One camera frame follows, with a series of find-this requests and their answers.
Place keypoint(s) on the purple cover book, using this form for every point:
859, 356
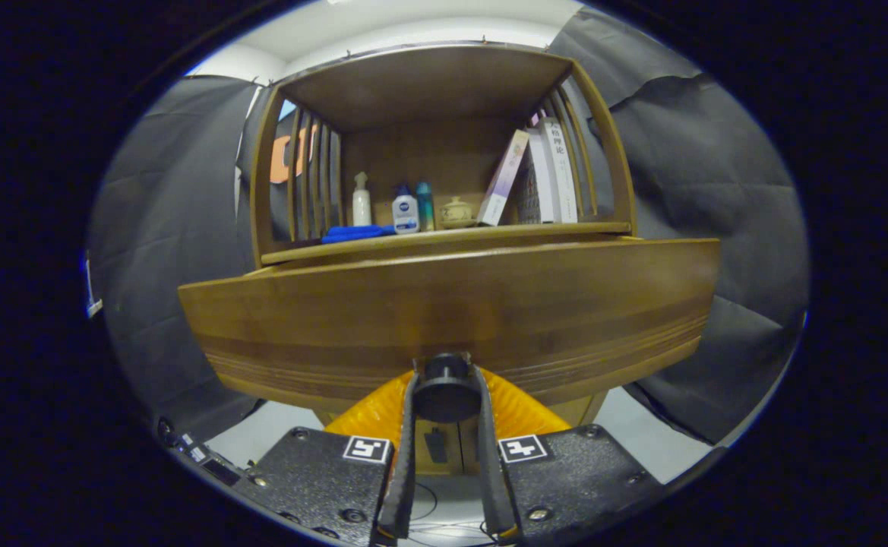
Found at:
503, 178

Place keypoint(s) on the teal slim bottle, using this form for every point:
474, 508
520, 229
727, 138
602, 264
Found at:
425, 209

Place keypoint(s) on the wooden cabinet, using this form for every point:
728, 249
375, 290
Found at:
428, 83

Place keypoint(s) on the blue folded cloth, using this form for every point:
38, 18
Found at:
356, 232

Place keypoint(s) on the patterned cover book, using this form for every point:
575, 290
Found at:
538, 182

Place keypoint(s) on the wooden drawer with black knob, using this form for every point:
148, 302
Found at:
451, 304

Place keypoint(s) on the white spine book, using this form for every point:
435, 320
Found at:
561, 171

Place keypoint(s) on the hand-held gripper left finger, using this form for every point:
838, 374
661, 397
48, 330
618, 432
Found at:
406, 456

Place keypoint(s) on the wooden countertop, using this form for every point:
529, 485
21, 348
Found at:
444, 235

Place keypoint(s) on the wooden cabinet door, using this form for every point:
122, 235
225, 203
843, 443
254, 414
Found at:
451, 456
468, 448

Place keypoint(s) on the white lotion bottle blue cap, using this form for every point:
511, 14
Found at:
406, 214

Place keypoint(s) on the white pump bottle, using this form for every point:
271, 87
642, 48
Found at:
361, 205

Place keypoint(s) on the beige lidded teacup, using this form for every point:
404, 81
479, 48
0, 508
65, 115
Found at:
456, 214

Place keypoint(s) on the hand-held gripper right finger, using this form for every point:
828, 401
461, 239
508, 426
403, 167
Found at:
489, 456

